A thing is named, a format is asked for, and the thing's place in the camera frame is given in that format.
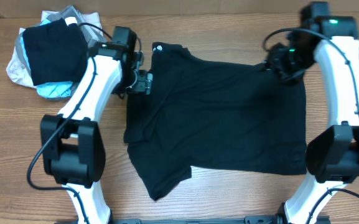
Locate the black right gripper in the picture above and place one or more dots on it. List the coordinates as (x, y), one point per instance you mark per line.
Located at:
(274, 60)

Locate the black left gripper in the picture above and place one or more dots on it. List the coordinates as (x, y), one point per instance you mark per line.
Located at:
(144, 85)

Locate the black t-shirt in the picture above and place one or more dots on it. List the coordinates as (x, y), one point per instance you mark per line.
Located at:
(214, 115)

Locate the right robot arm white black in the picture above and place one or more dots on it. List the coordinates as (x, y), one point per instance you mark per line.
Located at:
(332, 158)

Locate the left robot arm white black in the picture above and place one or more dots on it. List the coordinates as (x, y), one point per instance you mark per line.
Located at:
(72, 148)

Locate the folded light blue shirt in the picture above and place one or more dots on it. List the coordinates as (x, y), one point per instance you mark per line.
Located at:
(47, 90)

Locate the folded black shirt on pile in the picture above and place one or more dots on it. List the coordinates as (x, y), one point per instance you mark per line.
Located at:
(56, 52)

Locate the folded grey shirt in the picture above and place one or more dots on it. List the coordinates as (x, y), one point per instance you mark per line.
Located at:
(18, 69)

